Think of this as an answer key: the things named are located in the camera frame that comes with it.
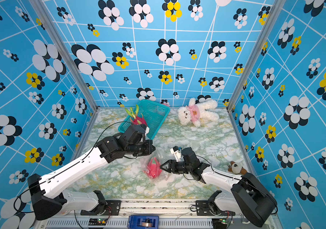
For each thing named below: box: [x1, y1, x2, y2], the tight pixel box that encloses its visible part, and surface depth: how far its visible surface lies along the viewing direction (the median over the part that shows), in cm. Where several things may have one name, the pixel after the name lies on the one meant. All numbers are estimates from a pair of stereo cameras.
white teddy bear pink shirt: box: [177, 97, 220, 128], surface depth 109 cm
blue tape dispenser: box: [127, 215, 160, 229], surface depth 67 cm
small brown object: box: [227, 160, 248, 176], surface depth 86 cm
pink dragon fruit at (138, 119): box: [124, 104, 147, 125], surface depth 101 cm
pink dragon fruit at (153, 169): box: [142, 156, 163, 179], surface depth 77 cm
